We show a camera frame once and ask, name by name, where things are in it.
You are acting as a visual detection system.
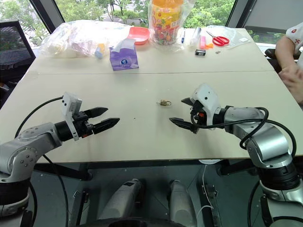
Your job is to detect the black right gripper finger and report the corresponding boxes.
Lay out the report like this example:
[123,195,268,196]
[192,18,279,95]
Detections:
[169,117,199,134]
[181,96,196,107]

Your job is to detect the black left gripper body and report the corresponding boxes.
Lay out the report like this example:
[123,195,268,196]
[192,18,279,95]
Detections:
[71,111,96,140]

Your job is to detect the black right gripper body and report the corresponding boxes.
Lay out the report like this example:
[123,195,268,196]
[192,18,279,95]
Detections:
[189,100,207,129]

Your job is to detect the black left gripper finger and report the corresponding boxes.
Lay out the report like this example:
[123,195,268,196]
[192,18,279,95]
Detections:
[91,117,121,136]
[85,107,109,119]

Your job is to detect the person's bare hand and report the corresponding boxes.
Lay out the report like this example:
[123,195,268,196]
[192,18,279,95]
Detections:
[278,62,303,105]

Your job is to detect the purple tissue box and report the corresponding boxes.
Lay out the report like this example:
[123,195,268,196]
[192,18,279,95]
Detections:
[109,38,140,71]

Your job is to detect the small yellow blue bottle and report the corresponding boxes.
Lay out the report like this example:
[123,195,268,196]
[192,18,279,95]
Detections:
[94,43,106,60]

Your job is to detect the clear plastic tube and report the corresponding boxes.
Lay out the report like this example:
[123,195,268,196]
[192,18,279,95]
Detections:
[189,26,202,47]

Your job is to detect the large clear plastic bag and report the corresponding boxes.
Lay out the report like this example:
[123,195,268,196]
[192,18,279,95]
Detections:
[38,19,131,59]

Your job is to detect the grey robot leg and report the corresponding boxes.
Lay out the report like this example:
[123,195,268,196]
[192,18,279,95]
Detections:
[98,178,145,221]
[168,180,197,227]

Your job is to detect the bagged orange-lid snack jar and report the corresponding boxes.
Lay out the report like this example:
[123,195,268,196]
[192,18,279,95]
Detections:
[147,0,188,52]

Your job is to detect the flat clear zip bag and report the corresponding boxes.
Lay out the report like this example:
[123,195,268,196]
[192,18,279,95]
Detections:
[205,24,252,50]

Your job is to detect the red plastic bowl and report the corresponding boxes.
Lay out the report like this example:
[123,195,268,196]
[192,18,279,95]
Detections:
[127,26,151,46]

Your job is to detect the black chair armrest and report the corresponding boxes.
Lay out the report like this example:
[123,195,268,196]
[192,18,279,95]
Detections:
[264,48,303,72]

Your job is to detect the black mesh office chair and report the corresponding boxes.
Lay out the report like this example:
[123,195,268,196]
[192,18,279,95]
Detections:
[0,19,36,106]

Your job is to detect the white red-print shirt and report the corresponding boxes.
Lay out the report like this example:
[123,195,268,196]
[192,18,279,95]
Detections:
[285,22,303,55]

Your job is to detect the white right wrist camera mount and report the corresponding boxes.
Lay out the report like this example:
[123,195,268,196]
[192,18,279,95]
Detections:
[190,83,221,126]

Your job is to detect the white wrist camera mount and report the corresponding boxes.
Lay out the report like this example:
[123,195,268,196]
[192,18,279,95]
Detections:
[190,83,221,126]
[61,92,83,142]

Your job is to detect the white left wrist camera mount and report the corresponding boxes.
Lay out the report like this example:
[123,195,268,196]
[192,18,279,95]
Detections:
[61,92,83,142]

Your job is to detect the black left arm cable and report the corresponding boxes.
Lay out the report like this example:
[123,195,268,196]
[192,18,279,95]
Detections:
[14,96,70,227]

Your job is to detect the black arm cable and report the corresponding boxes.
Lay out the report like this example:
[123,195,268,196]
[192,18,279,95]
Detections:
[190,106,298,162]
[14,96,70,227]

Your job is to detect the black table frame beam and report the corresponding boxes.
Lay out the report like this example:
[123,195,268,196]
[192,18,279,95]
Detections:
[33,162,93,181]
[216,157,258,177]

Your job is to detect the thin white cable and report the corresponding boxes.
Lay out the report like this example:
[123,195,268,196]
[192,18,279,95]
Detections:
[195,162,214,223]

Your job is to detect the red-handled scissors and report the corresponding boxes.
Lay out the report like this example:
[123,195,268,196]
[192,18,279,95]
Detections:
[205,30,231,46]

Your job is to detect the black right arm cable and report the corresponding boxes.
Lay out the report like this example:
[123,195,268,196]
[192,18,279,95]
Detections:
[190,106,298,162]

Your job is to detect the dark window frame pillar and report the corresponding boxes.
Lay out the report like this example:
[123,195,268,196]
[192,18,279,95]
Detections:
[224,0,258,28]
[28,0,66,34]

